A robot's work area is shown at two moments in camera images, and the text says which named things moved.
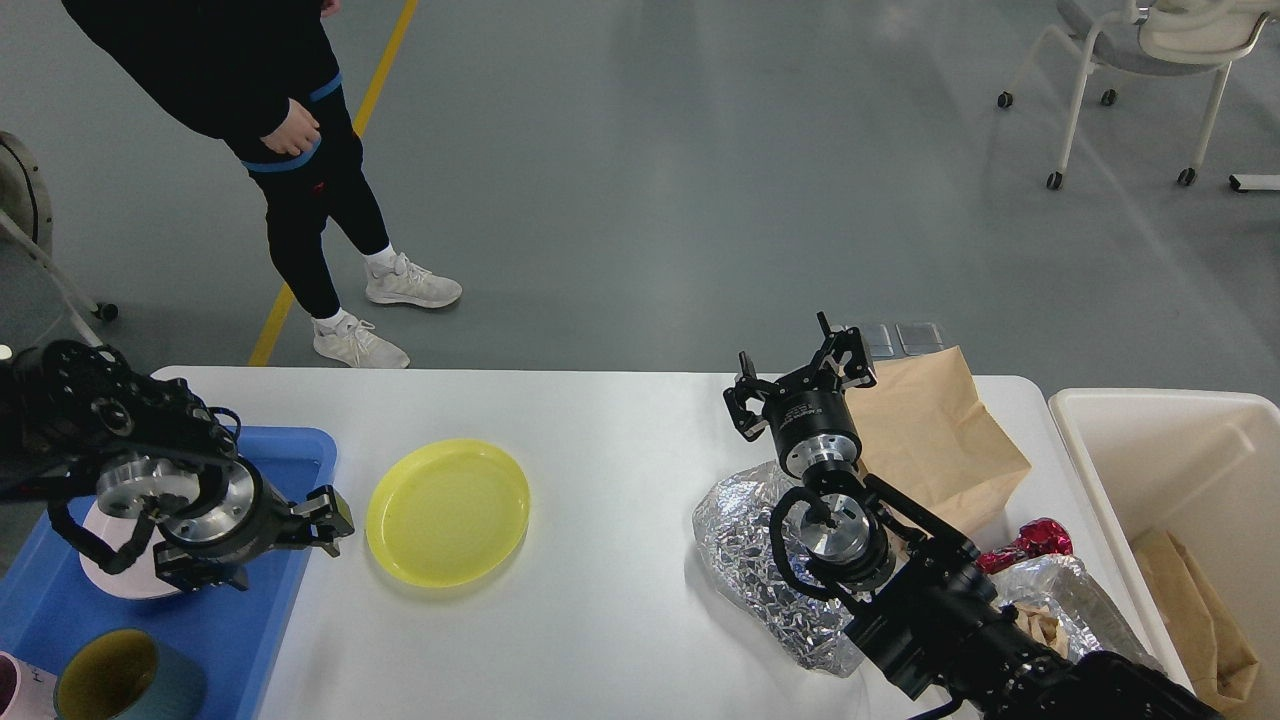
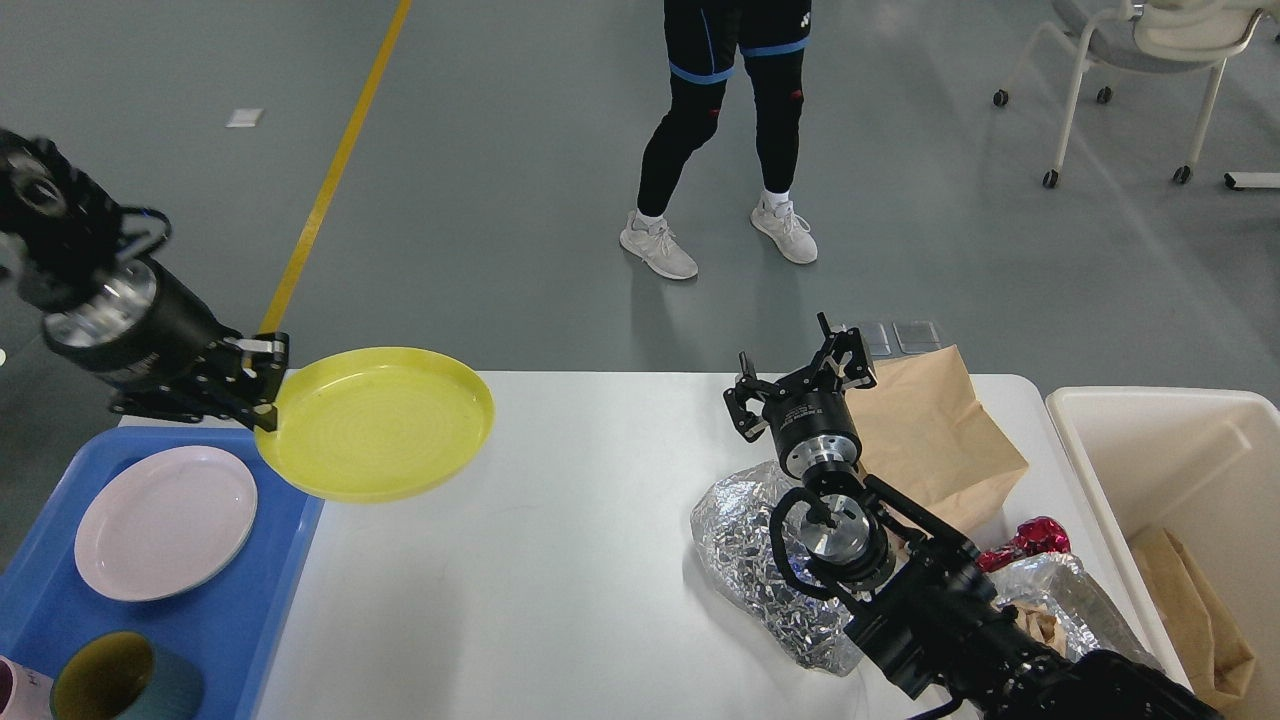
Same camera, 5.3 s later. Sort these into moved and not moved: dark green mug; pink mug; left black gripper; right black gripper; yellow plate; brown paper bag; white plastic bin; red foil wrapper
Moved: yellow plate; left black gripper
Not moved: brown paper bag; red foil wrapper; right black gripper; pink mug; dark green mug; white plastic bin
